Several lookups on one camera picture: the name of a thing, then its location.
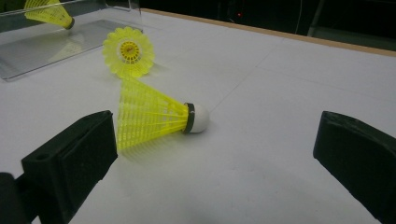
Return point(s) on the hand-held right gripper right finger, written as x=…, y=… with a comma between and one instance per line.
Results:
x=361, y=158

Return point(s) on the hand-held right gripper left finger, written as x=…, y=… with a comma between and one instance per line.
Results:
x=71, y=161

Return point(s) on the white table sheet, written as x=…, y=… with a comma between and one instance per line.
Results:
x=264, y=140

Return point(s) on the clear plastic box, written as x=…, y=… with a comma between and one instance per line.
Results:
x=46, y=49

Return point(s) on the wooden table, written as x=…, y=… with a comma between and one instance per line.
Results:
x=280, y=33

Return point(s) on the yellow plastic shuttlecock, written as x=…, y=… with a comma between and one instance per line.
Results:
x=129, y=51
x=49, y=14
x=199, y=118

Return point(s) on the black computer tower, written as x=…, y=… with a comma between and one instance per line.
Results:
x=233, y=9

